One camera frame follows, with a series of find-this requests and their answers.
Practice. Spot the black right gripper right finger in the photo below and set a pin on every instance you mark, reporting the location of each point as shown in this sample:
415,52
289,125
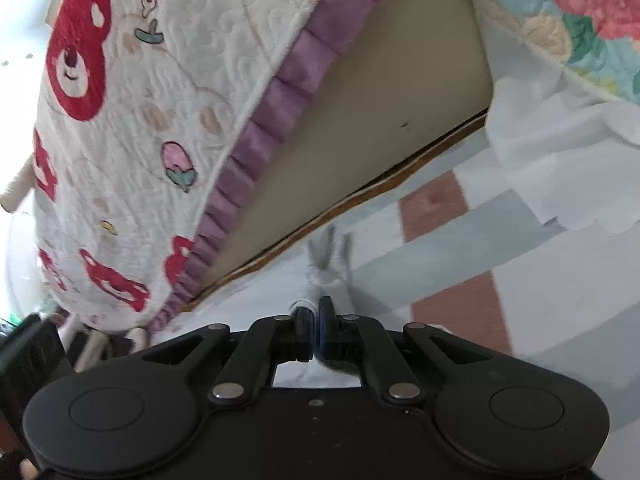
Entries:
365,345

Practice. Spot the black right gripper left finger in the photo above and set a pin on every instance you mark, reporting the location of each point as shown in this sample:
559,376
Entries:
254,356

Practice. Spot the person's hand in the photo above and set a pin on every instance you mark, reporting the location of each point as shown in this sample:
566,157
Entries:
15,465

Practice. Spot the floral colourful quilt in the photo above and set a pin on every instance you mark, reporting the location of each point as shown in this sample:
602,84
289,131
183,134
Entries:
564,119

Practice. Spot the white bear print quilt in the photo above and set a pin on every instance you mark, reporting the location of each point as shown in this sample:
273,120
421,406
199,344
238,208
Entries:
156,119

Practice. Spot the checkered bed sheet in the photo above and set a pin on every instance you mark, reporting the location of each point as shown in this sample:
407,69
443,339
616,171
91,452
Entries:
455,246

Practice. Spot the white printed t-shirt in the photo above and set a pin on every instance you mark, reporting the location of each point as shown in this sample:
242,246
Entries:
329,284

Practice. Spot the beige mattress side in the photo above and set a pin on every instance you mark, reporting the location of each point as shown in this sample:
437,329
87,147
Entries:
416,71

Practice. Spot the stack of folded clothes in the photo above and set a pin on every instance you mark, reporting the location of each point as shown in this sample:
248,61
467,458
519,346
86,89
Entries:
86,348

